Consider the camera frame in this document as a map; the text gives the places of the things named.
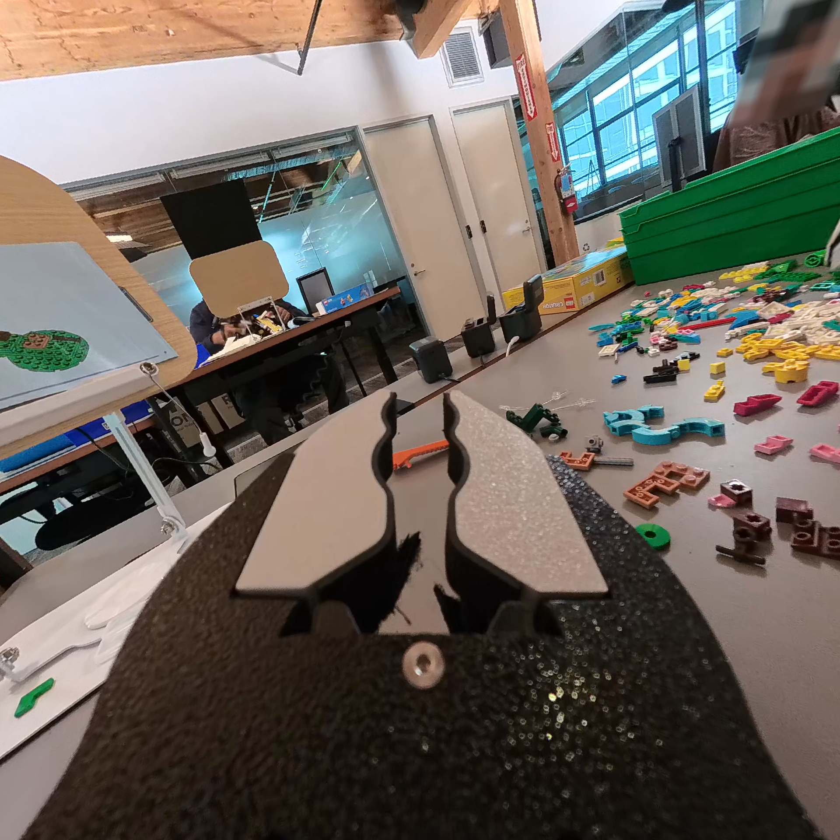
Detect wooden pillar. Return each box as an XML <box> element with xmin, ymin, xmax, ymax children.
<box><xmin>499</xmin><ymin>0</ymin><xmax>581</xmax><ymax>263</ymax></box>

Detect wall air vent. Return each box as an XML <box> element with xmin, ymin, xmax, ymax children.
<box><xmin>440</xmin><ymin>26</ymin><xmax>485</xmax><ymax>86</ymax></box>

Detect white door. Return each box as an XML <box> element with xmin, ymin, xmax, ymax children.
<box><xmin>362</xmin><ymin>116</ymin><xmax>487</xmax><ymax>329</ymax></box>
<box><xmin>451</xmin><ymin>97</ymin><xmax>549</xmax><ymax>277</ymax></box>

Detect long brown table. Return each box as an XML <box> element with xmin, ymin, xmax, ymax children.
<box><xmin>0</xmin><ymin>285</ymin><xmax>403</xmax><ymax>500</ymax></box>

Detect pile of mixed lego pieces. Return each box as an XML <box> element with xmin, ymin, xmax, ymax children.
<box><xmin>587</xmin><ymin>259</ymin><xmax>840</xmax><ymax>388</ymax></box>

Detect black wall speaker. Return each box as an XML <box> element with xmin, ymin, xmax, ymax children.
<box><xmin>482</xmin><ymin>12</ymin><xmax>513</xmax><ymax>70</ymax></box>

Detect person's torso brown sweater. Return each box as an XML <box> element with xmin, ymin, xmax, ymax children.
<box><xmin>712</xmin><ymin>106</ymin><xmax>840</xmax><ymax>173</ymax></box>

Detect small black monitor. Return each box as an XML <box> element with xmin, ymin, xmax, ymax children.
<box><xmin>297</xmin><ymin>268</ymin><xmax>336</xmax><ymax>316</ymax></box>

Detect dark brown lego pin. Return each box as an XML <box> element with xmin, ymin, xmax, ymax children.
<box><xmin>715</xmin><ymin>539</ymin><xmax>767</xmax><ymax>567</ymax></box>

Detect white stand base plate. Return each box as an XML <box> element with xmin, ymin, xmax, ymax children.
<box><xmin>0</xmin><ymin>518</ymin><xmax>211</xmax><ymax>762</ymax></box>

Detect lego instruction booklet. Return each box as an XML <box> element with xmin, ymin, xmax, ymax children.
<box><xmin>0</xmin><ymin>241</ymin><xmax>179</xmax><ymax>411</ymax></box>

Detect blue lego box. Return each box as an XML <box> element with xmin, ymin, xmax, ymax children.
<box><xmin>318</xmin><ymin>287</ymin><xmax>376</xmax><ymax>315</ymax></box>

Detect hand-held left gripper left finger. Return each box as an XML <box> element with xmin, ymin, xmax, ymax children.
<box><xmin>234</xmin><ymin>390</ymin><xmax>401</xmax><ymax>602</ymax></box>

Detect dark green lego assembly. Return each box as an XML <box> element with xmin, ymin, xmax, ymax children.
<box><xmin>507</xmin><ymin>403</ymin><xmax>568</xmax><ymax>441</ymax></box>

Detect dark brown lego plate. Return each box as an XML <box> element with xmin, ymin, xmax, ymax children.
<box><xmin>790</xmin><ymin>518</ymin><xmax>840</xmax><ymax>560</ymax></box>

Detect yellow lego box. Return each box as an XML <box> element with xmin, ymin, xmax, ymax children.
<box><xmin>502</xmin><ymin>248</ymin><xmax>636</xmax><ymax>316</ymax></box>

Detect green plastic tray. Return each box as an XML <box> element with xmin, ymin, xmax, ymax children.
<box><xmin>618</xmin><ymin>126</ymin><xmax>840</xmax><ymax>231</ymax></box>
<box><xmin>623</xmin><ymin>210</ymin><xmax>840</xmax><ymax>286</ymax></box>
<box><xmin>620</xmin><ymin>184</ymin><xmax>840</xmax><ymax>249</ymax></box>

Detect tall black charging case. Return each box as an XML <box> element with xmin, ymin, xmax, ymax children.
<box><xmin>499</xmin><ymin>274</ymin><xmax>544</xmax><ymax>342</ymax></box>

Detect orange brick separator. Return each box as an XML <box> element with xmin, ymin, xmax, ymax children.
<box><xmin>392</xmin><ymin>440</ymin><xmax>451</xmax><ymax>471</ymax></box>

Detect teal curved lego piece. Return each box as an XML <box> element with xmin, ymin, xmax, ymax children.
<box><xmin>632</xmin><ymin>416</ymin><xmax>726</xmax><ymax>447</ymax></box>
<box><xmin>604</xmin><ymin>405</ymin><xmax>665</xmax><ymax>437</ymax></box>

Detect white toggle cord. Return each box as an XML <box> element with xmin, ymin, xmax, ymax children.
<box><xmin>140</xmin><ymin>362</ymin><xmax>217</xmax><ymax>458</ymax></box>

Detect green angled lego plate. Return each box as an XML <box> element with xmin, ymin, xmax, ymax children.
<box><xmin>14</xmin><ymin>678</ymin><xmax>56</xmax><ymax>719</ymax></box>

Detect dark grey power adapter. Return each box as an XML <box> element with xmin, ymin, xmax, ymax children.
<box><xmin>410</xmin><ymin>336</ymin><xmax>452</xmax><ymax>385</ymax></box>

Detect black metal rod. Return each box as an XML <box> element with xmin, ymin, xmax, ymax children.
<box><xmin>297</xmin><ymin>0</ymin><xmax>324</xmax><ymax>75</ymax></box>

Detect grey computer monitor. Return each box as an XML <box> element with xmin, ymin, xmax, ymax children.
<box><xmin>653</xmin><ymin>85</ymin><xmax>707</xmax><ymax>191</ymax></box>

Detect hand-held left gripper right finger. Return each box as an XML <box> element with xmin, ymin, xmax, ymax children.
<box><xmin>441</xmin><ymin>390</ymin><xmax>609</xmax><ymax>602</ymax></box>

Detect black panel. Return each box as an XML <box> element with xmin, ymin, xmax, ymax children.
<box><xmin>159</xmin><ymin>178</ymin><xmax>263</xmax><ymax>260</ymax></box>

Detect black office chair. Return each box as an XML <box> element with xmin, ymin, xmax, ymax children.
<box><xmin>0</xmin><ymin>489</ymin><xmax>158</xmax><ymax>552</ymax></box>

